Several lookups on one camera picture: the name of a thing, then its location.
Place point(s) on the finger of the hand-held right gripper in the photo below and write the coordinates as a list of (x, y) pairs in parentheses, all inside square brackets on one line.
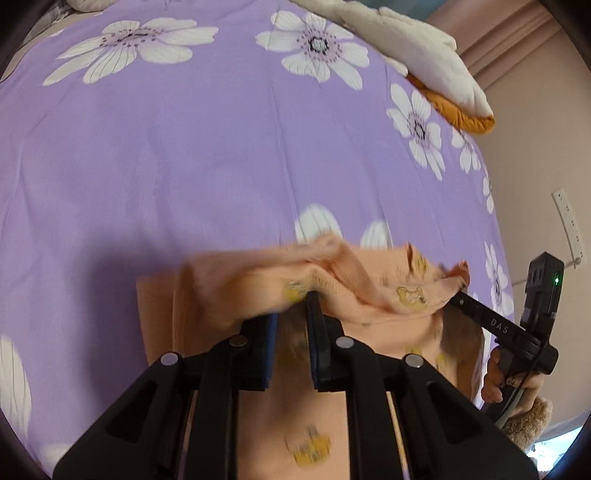
[(464, 302)]

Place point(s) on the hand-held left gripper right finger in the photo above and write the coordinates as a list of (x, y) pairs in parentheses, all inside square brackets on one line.
[(314, 346)]

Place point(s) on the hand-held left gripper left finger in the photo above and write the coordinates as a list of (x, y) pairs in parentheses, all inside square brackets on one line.
[(272, 350)]

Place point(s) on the orange cartoon print garment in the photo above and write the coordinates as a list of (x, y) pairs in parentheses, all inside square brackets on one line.
[(231, 286)]

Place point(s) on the person's right hand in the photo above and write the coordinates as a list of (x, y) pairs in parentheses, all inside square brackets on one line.
[(496, 378)]

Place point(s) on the white power strip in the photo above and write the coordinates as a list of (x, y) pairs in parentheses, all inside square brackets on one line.
[(569, 226)]

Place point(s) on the orange cloth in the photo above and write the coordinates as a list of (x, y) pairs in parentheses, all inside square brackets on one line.
[(466, 117)]

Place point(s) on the purple floral bed sheet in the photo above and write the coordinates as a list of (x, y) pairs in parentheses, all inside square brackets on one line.
[(184, 161)]

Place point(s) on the cream plush blanket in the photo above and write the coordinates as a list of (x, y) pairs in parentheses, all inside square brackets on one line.
[(434, 60)]

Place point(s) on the teal cloth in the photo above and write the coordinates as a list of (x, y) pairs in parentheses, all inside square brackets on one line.
[(406, 7)]

